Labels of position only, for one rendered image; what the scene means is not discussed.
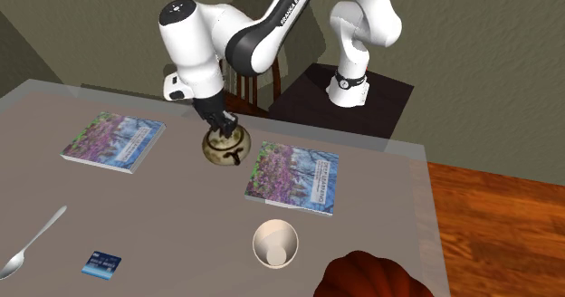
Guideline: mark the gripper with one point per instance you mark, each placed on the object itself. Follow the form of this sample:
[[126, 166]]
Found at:
[[209, 105]]

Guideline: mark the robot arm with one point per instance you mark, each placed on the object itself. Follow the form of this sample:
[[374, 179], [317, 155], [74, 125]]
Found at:
[[198, 44]]

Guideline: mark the beige round pot dark markings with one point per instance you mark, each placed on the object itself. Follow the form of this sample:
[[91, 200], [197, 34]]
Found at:
[[226, 148]]

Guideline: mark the brown wooden chair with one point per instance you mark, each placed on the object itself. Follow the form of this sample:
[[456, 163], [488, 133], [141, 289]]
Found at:
[[247, 94]]

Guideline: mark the dark robot stand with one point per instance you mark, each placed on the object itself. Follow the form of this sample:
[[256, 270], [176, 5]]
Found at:
[[309, 104]]

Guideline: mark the book with purple flower cover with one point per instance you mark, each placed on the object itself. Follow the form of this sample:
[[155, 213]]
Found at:
[[293, 178], [112, 140]]

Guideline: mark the beige cup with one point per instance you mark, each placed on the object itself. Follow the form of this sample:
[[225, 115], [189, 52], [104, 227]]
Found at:
[[275, 243]]

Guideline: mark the blue card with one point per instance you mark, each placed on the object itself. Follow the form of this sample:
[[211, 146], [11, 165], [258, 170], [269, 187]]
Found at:
[[101, 265]]

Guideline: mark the reddish brown rounded chair back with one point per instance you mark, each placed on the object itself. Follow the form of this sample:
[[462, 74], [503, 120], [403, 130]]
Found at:
[[370, 276]]

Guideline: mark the silver spoon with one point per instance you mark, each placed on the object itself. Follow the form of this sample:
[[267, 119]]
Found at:
[[26, 247]]

